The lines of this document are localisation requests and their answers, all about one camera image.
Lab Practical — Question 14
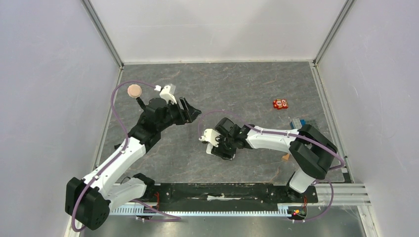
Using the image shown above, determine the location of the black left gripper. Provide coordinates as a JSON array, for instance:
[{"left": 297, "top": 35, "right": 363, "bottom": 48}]
[{"left": 158, "top": 97, "right": 201, "bottom": 131}]

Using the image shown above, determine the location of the white remote control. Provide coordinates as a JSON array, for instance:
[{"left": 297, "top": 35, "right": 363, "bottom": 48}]
[{"left": 206, "top": 143, "right": 213, "bottom": 155}]

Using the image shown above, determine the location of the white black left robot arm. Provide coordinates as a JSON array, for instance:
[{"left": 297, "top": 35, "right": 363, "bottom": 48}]
[{"left": 65, "top": 97, "right": 202, "bottom": 230}]

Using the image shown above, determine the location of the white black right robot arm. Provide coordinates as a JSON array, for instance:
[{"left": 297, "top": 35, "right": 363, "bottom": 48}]
[{"left": 199, "top": 118, "right": 337, "bottom": 201}]

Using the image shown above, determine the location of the blue grey toy brick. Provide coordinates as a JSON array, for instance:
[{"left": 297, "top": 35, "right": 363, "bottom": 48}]
[{"left": 290, "top": 118, "right": 306, "bottom": 129}]

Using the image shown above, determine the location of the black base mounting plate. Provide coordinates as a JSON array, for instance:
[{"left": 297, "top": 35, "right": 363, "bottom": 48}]
[{"left": 139, "top": 183, "right": 319, "bottom": 212}]

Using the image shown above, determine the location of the grey studded baseplate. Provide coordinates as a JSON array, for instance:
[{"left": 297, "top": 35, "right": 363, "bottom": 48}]
[{"left": 305, "top": 119, "right": 317, "bottom": 126}]

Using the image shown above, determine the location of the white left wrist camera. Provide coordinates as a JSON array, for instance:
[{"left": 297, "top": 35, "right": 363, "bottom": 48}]
[{"left": 154, "top": 83, "right": 177, "bottom": 104}]

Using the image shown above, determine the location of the white slotted cable duct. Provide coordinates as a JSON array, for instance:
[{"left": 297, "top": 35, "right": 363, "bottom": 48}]
[{"left": 109, "top": 204, "right": 290, "bottom": 217}]

